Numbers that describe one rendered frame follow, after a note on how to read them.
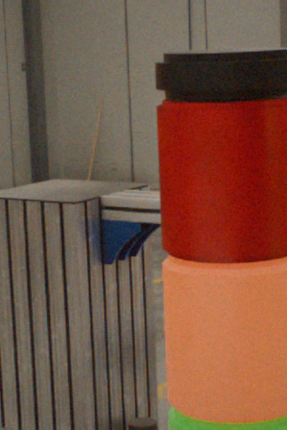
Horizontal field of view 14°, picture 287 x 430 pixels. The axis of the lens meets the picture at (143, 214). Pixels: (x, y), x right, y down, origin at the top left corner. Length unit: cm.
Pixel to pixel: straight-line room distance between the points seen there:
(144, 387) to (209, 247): 202
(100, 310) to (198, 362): 184
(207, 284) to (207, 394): 4
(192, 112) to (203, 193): 3
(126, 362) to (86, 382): 13
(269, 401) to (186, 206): 7
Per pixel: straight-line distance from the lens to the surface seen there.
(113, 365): 229
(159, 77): 39
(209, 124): 37
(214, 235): 38
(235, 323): 38
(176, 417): 41
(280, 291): 39
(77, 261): 216
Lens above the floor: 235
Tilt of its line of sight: 9 degrees down
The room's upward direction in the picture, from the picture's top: 2 degrees counter-clockwise
